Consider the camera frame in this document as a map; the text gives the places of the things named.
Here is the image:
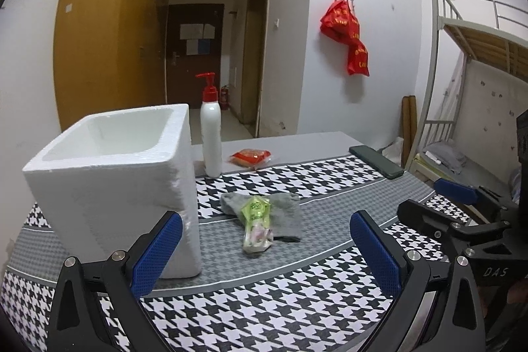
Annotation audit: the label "grey towel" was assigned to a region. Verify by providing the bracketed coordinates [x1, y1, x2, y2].
[220, 192, 303, 242]

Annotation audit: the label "green tissue packet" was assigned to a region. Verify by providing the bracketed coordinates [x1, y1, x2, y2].
[241, 197, 274, 255]

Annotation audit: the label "person's right hand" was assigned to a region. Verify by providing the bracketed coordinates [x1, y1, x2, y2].
[479, 279, 527, 351]

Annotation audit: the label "black smartphone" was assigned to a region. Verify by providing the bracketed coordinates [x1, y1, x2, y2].
[349, 145, 404, 179]

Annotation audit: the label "houndstooth table mat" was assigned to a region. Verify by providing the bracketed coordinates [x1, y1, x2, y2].
[0, 153, 474, 352]

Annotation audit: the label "white styrofoam box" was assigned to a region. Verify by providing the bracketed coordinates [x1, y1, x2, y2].
[22, 105, 202, 279]

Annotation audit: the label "red hanging bag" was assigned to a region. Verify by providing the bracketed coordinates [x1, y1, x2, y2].
[319, 0, 370, 77]

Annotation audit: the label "red snack packet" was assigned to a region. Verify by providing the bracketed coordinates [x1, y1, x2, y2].
[229, 148, 272, 170]

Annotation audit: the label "red fire extinguisher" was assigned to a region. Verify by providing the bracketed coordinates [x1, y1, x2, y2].
[219, 86, 229, 110]

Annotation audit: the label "white lotion pump bottle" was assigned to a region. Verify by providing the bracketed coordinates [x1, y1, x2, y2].
[196, 72, 223, 178]

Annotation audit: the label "side wooden door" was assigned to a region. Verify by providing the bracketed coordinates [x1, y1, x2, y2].
[240, 0, 269, 138]

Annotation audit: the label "dark brown entrance door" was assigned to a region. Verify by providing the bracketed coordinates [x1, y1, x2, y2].
[166, 4, 225, 109]

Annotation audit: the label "wooden wardrobe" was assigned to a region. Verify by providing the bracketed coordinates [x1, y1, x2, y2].
[53, 0, 168, 130]

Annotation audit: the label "wooden sticks by wall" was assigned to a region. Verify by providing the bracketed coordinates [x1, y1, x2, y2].
[401, 96, 417, 168]

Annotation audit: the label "metal bunk bed frame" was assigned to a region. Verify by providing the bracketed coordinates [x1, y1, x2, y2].
[405, 0, 527, 193]

